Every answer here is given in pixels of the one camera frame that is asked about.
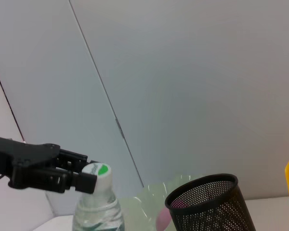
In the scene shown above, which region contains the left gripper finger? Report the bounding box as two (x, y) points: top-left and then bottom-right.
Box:
(43, 167), (98, 194)
(54, 148), (100, 174)

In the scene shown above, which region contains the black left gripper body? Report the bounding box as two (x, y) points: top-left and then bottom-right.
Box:
(0, 134), (61, 190)

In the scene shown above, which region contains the clear green-label water bottle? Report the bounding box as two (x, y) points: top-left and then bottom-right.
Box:
(72, 163), (126, 231)

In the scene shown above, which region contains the pink toy peach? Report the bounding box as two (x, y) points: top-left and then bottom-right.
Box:
(156, 200), (191, 231)

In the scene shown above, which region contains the translucent green fruit bowl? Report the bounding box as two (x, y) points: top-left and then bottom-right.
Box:
(121, 174), (203, 231)

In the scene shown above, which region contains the black mesh pen holder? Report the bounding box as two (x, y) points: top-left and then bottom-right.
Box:
(164, 173), (256, 231)

